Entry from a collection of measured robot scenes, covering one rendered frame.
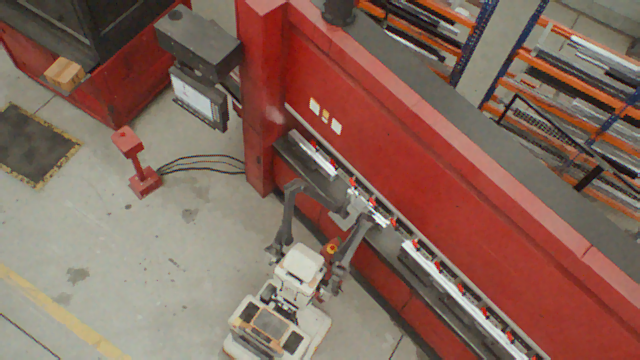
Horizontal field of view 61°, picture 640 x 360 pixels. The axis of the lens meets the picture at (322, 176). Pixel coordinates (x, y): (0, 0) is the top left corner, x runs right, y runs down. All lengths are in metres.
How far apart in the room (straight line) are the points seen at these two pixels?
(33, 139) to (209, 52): 2.71
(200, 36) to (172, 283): 2.20
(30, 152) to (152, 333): 2.09
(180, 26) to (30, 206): 2.49
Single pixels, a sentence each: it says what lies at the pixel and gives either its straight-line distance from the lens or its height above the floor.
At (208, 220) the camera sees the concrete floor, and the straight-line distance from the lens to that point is 4.93.
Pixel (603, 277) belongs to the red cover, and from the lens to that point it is 2.74.
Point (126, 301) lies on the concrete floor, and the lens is 4.80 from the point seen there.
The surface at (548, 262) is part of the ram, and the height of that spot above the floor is 2.07.
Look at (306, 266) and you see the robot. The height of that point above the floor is 1.37.
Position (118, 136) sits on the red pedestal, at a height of 0.80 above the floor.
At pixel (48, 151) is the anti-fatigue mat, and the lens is 5.59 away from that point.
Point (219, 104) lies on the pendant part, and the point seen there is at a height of 1.59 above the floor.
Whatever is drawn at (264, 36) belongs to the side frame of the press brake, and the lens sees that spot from 3.23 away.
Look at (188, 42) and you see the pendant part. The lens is 3.46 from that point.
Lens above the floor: 4.49
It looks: 61 degrees down
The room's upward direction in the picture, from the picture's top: 11 degrees clockwise
